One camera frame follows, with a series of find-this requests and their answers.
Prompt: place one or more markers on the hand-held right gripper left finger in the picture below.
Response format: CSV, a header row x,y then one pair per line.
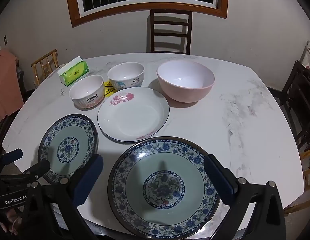
x,y
88,180

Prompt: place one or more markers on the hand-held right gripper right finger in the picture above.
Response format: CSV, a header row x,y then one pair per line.
x,y
221,180

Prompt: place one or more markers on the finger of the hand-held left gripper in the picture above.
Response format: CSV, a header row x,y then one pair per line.
x,y
9,156
38,168

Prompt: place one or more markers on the small blue floral plate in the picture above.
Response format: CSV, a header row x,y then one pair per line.
x,y
70,140

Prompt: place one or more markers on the large blue floral plate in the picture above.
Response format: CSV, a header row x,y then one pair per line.
x,y
135,185

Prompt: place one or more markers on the white plate pink flowers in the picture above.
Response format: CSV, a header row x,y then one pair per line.
x,y
135,115

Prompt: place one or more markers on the white ribbed bowl pink base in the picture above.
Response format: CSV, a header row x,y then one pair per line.
x,y
85,87

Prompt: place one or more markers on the large pink bowl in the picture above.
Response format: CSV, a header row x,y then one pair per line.
x,y
185,90

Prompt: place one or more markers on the white bowl blue cartoon print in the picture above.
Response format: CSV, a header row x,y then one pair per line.
x,y
125,72

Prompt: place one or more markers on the person's left hand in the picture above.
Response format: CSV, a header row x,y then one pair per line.
x,y
9,220

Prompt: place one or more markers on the pink cloth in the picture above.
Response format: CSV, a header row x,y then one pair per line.
x,y
4,80

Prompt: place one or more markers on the yellow bamboo stool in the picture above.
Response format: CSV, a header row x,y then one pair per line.
x,y
307,177

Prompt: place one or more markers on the yellow warning sticker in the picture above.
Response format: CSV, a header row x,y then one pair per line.
x,y
108,90

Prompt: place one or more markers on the green tissue box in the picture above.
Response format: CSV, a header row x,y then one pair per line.
x,y
75,75

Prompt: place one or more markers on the bamboo chair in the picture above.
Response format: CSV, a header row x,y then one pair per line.
x,y
44,57

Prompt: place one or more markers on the stacked dark wooden chairs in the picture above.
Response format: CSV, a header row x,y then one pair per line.
x,y
300,92

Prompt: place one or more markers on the wooden framed window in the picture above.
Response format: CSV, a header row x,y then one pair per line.
x,y
73,12

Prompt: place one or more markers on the dark wooden chair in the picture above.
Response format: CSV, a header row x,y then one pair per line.
x,y
170,13

